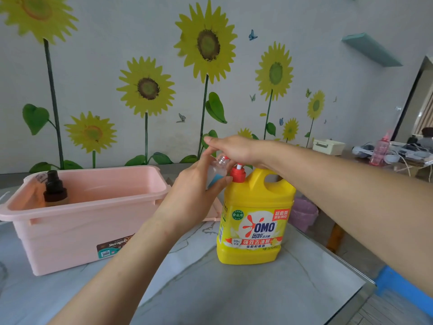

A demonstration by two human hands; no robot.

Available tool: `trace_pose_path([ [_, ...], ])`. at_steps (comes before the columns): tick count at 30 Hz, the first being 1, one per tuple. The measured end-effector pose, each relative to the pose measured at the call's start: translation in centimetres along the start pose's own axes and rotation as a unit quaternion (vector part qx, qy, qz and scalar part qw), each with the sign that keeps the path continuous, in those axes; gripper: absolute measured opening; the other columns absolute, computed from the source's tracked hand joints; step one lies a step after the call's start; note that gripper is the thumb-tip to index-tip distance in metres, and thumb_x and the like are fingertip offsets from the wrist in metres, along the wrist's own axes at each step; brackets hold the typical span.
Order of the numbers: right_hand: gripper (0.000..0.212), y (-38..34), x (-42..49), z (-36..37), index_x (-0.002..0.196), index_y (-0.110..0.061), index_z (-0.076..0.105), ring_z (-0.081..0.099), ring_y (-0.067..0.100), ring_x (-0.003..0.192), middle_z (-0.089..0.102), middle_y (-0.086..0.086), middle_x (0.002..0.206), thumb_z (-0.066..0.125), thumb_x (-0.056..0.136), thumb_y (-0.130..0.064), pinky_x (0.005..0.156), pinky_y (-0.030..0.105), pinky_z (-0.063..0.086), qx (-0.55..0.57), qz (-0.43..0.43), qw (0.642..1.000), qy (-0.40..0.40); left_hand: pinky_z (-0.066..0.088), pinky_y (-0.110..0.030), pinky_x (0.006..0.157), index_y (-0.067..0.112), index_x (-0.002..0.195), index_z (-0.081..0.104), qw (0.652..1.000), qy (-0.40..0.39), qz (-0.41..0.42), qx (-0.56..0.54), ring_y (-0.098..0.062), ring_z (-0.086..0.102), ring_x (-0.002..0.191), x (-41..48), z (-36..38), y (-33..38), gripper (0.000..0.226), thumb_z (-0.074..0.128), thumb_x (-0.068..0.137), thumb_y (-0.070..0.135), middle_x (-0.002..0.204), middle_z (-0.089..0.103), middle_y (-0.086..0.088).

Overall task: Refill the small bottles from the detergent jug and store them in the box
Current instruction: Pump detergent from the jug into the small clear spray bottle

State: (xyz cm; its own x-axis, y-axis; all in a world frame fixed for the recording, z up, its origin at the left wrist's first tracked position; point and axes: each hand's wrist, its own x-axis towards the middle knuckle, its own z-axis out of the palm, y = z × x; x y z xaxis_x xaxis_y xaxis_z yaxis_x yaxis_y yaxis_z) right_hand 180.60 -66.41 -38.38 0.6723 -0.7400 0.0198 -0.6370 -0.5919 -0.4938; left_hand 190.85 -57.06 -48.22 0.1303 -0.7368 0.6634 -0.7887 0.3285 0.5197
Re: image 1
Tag person's right hand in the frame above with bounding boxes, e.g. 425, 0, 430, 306
203, 135, 272, 168

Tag person's left hand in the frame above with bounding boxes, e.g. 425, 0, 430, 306
153, 155, 234, 234

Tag small clear plastic bottle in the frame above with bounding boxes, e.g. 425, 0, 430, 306
206, 156, 231, 190

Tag yellow detergent bottle red pump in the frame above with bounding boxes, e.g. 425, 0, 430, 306
216, 164, 297, 266

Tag person's right forearm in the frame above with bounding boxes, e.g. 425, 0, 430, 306
265, 140, 433, 299

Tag person's left forearm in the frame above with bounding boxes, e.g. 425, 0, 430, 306
47, 213, 192, 325

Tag pink storage box lid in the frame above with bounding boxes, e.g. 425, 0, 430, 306
202, 198, 224, 222

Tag pink waste bin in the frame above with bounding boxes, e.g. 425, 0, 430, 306
288, 196, 319, 233

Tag cream lidded box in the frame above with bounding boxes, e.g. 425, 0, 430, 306
312, 139, 346, 156

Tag wooden side table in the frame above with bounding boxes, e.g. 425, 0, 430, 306
326, 150, 433, 255

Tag pink plastic storage box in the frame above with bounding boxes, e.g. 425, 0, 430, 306
0, 165, 172, 277

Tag pink spray bottle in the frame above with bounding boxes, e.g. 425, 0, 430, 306
369, 130, 394, 166

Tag dark brown pump bottle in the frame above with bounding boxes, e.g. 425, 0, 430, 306
43, 170, 68, 207

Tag white power strip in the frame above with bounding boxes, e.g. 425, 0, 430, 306
388, 141, 433, 160

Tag blue plastic stool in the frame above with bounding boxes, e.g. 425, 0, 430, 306
375, 265, 433, 319

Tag sunflower wall stickers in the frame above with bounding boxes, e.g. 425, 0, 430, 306
0, 0, 336, 174

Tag teal wall shelf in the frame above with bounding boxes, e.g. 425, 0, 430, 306
341, 32, 404, 67

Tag white cable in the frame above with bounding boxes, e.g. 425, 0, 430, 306
393, 153, 412, 177

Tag dark door frame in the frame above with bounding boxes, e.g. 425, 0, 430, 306
392, 57, 427, 142

